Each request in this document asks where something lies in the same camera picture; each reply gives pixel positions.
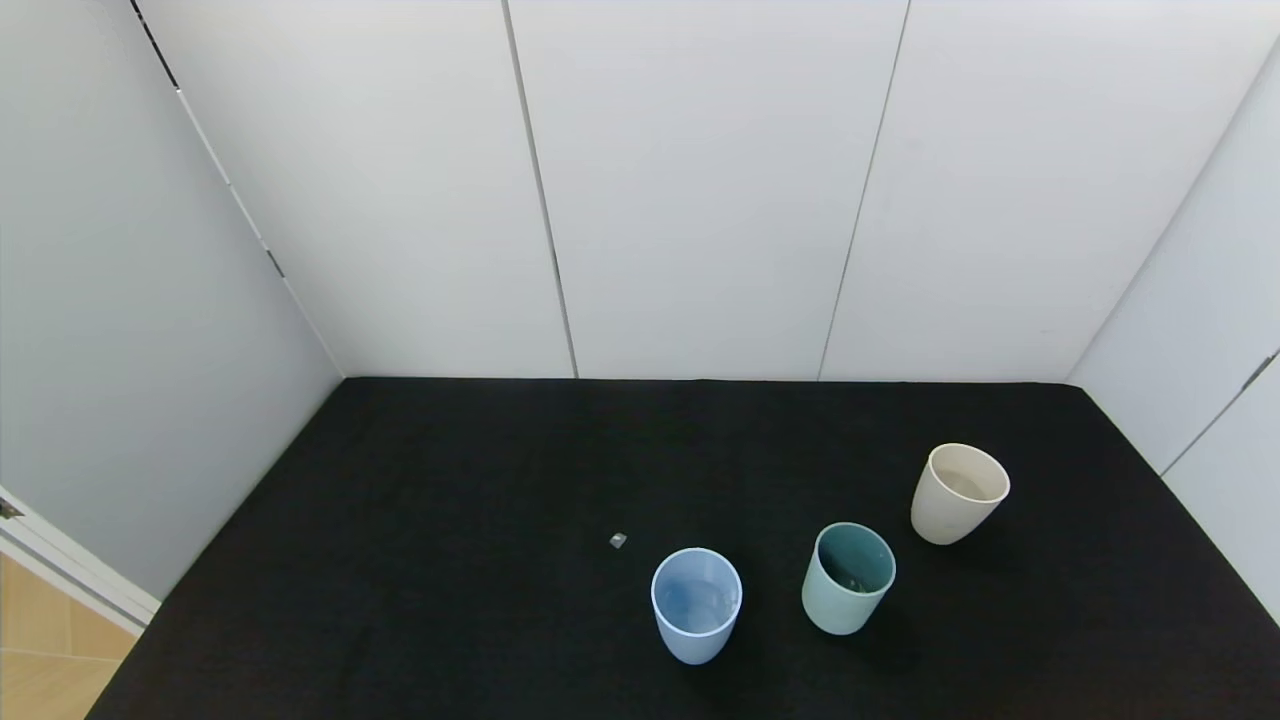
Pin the light blue plastic cup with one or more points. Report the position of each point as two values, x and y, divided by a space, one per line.
695 630

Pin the black tablecloth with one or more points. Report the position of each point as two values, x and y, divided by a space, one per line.
450 500

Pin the teal plastic cup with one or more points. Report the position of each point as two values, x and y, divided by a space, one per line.
835 610

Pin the cream plastic cup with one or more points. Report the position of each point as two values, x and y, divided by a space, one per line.
940 515

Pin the small dark panel clip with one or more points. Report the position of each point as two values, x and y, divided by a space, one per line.
1260 372

